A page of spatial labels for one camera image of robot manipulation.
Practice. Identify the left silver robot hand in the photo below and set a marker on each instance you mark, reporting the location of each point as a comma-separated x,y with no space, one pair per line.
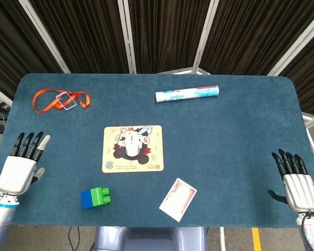
15,175

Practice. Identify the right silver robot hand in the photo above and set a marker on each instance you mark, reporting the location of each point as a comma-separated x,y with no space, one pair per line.
301,191

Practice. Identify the blue toy building block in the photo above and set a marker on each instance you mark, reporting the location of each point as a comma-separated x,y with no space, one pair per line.
86,200

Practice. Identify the white computer mouse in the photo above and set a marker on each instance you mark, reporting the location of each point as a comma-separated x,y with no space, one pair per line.
131,143

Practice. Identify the green toy building block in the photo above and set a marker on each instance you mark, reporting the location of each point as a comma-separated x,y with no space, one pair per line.
98,197

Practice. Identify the blue felt table cover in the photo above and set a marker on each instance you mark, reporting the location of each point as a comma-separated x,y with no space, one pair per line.
225,143

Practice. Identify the grey robot torso base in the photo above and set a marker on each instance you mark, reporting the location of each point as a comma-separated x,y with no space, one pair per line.
146,240

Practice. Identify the cartoon character mouse pad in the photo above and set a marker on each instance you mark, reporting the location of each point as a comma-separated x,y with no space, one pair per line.
157,146

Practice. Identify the dark curtain partition panel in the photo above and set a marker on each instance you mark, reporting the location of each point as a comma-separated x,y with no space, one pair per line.
10,52
308,78
167,34
251,34
89,34

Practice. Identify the clear plastic badge holder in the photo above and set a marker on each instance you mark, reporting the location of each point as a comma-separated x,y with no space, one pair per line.
68,102

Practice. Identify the white and blue rolled tube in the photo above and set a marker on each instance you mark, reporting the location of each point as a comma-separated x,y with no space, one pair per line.
185,94

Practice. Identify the red and white postcard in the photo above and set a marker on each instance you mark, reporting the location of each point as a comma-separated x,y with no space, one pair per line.
178,200

